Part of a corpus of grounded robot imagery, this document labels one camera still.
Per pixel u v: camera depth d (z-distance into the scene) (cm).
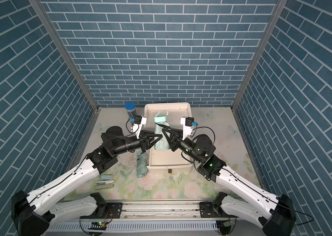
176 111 89
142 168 83
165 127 61
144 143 56
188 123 56
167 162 96
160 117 61
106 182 81
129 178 85
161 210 75
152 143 61
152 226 77
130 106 95
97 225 72
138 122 57
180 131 60
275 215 39
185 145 57
